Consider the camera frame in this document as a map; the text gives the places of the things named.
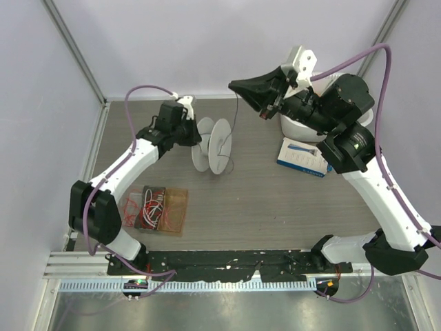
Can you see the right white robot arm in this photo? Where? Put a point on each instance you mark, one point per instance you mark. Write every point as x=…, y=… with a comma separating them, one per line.
x=398, y=246

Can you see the white plastic basket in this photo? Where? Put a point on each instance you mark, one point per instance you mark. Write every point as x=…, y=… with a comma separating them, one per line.
x=298, y=132

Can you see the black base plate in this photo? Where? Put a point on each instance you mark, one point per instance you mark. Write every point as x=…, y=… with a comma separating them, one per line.
x=237, y=265

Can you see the white plastic cable spool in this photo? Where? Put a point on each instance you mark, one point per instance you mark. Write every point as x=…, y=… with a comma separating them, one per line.
x=213, y=152

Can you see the blue white razor box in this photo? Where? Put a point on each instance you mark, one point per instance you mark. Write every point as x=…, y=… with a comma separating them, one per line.
x=303, y=157

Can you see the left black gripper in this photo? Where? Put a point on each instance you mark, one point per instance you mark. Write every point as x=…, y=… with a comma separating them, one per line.
x=196, y=137

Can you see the slotted cable duct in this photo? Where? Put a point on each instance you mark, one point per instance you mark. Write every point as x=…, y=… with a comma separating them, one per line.
x=135, y=285

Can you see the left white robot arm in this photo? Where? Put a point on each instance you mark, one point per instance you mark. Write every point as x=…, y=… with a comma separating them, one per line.
x=93, y=205

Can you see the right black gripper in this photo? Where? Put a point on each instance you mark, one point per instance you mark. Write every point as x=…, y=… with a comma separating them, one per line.
x=262, y=94

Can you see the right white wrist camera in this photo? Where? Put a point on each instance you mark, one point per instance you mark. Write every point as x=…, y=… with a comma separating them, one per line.
x=298, y=69

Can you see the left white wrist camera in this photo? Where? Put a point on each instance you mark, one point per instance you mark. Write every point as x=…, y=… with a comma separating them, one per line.
x=188, y=102

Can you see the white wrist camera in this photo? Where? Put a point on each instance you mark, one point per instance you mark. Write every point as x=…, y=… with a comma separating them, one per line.
x=298, y=69
x=188, y=102

